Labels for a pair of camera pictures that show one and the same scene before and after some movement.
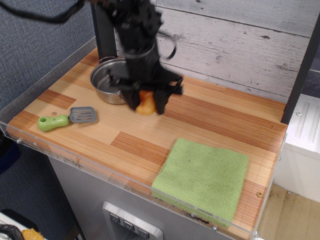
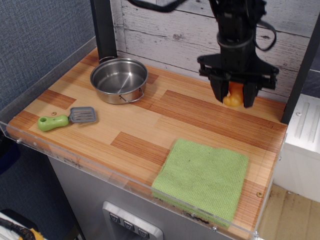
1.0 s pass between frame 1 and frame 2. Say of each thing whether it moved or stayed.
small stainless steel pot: stayed
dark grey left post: stayed
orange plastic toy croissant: moved
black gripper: moved
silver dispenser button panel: stayed
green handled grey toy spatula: stayed
